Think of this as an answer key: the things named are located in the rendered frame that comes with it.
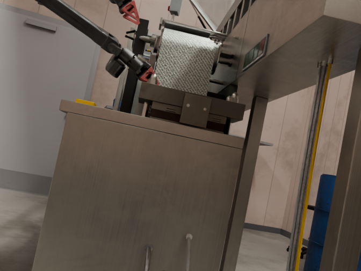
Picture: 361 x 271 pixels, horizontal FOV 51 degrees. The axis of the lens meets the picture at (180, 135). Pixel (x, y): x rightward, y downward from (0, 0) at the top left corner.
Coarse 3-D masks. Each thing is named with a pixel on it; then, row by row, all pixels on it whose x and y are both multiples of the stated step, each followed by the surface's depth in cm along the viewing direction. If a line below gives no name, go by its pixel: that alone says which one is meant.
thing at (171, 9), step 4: (172, 0) 223; (176, 0) 222; (180, 0) 225; (172, 4) 222; (176, 4) 222; (180, 4) 227; (168, 8) 225; (172, 8) 222; (176, 8) 222; (172, 12) 224; (176, 12) 223
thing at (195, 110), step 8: (184, 96) 141; (192, 96) 140; (200, 96) 141; (184, 104) 140; (192, 104) 140; (200, 104) 141; (208, 104) 141; (184, 112) 140; (192, 112) 140; (200, 112) 140; (208, 112) 141; (184, 120) 140; (192, 120) 140; (200, 120) 140
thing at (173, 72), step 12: (168, 60) 162; (180, 60) 162; (156, 72) 161; (168, 72) 162; (180, 72) 162; (192, 72) 163; (204, 72) 163; (168, 84) 162; (180, 84) 162; (192, 84) 163; (204, 84) 163
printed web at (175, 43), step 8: (168, 32) 166; (176, 32) 189; (184, 32) 192; (168, 40) 162; (176, 40) 163; (184, 40) 164; (192, 40) 165; (200, 40) 166; (208, 40) 190; (160, 48) 162; (168, 48) 162; (176, 48) 162; (184, 48) 163; (192, 48) 163; (200, 48) 164; (208, 48) 164; (176, 56) 162; (184, 56) 163; (192, 56) 163; (200, 56) 163; (208, 56) 164; (208, 64) 164
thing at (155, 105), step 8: (152, 104) 142; (160, 104) 142; (168, 104) 142; (152, 112) 142; (160, 112) 142; (168, 112) 142; (176, 112) 143; (168, 120) 142; (176, 120) 143; (208, 120) 144; (216, 120) 144; (224, 120) 144; (200, 128) 143; (208, 128) 144; (216, 128) 144
